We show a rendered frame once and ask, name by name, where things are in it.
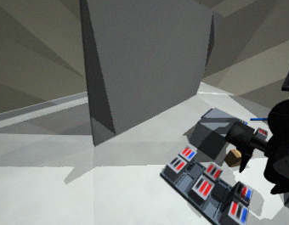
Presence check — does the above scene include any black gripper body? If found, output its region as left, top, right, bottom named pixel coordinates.
left=224, top=121, right=276, bottom=154

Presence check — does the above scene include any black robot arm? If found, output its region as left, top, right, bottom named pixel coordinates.
left=263, top=71, right=289, bottom=192

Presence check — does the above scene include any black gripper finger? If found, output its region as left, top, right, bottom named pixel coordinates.
left=236, top=147, right=253, bottom=173
left=270, top=185, right=288, bottom=194

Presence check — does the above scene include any tan cardboard box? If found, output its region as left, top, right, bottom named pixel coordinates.
left=224, top=149, right=241, bottom=167

